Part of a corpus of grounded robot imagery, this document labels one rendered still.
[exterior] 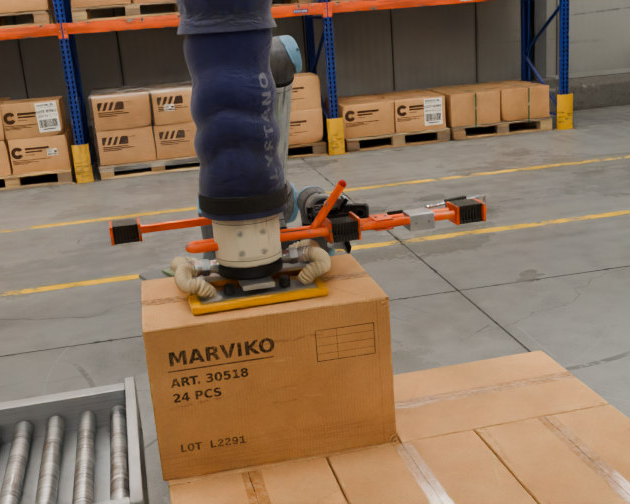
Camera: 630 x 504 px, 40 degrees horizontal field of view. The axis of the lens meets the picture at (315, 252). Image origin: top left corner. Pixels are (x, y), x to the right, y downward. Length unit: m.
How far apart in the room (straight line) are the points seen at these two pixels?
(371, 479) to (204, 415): 0.43
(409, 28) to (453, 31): 0.58
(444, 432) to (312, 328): 0.48
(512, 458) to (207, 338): 0.80
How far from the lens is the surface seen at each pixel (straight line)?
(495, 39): 11.43
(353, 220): 2.25
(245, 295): 2.12
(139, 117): 9.19
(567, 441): 2.30
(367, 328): 2.13
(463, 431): 2.33
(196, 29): 2.04
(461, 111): 9.96
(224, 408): 2.14
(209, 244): 2.17
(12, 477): 2.38
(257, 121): 2.06
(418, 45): 11.07
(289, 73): 2.64
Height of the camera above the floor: 1.66
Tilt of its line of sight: 16 degrees down
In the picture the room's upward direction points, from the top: 4 degrees counter-clockwise
